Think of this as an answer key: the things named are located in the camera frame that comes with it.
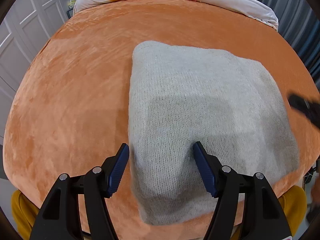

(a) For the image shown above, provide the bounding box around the white sweater with black hearts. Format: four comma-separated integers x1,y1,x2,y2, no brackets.
129,41,299,225

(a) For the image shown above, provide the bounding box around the yellow garment of operator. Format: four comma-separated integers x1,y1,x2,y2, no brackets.
11,185,307,239

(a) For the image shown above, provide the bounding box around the grey blue curtain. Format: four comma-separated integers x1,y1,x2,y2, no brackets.
258,0,319,87

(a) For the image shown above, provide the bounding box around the orange plush bed cover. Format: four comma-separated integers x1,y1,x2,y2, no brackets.
2,0,320,240

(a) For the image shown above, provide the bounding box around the dark bedside table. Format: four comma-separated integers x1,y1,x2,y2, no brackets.
66,8,73,19

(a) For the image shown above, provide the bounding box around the white panelled wardrobe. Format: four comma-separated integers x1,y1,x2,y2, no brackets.
1,0,70,134

